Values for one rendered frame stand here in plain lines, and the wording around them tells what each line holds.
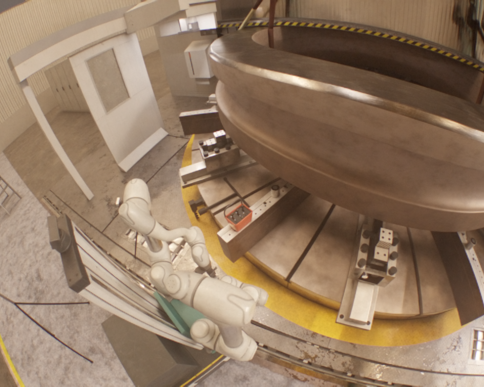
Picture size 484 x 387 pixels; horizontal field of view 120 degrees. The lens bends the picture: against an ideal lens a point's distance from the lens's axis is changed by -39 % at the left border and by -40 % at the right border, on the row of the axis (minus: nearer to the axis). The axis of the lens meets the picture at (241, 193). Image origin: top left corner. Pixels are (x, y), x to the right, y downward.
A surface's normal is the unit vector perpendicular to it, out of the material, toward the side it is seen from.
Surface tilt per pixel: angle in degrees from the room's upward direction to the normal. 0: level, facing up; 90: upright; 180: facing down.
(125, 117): 90
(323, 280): 0
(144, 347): 0
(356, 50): 90
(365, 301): 0
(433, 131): 90
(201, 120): 90
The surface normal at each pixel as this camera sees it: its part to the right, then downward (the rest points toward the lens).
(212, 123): -0.04, 0.73
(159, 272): -0.09, -0.61
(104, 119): 0.88, 0.26
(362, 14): -0.43, 0.69
